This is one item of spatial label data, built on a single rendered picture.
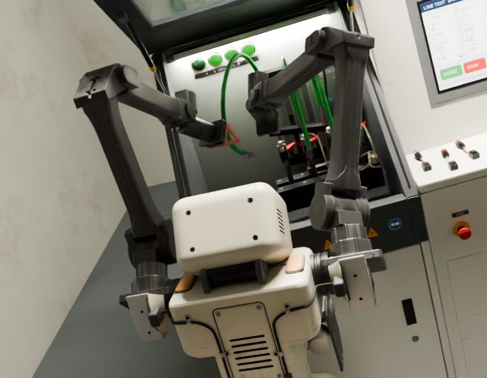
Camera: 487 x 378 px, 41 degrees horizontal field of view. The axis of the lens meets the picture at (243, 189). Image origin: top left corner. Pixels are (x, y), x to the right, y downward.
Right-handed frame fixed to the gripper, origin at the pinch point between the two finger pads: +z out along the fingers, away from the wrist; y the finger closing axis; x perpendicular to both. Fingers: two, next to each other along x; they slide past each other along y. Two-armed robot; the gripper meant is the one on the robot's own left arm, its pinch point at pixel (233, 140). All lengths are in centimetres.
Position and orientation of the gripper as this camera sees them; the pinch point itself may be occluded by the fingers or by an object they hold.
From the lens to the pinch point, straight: 194.4
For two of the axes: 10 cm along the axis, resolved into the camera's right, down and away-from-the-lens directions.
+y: -6.7, 1.2, 7.3
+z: 7.4, 2.0, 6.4
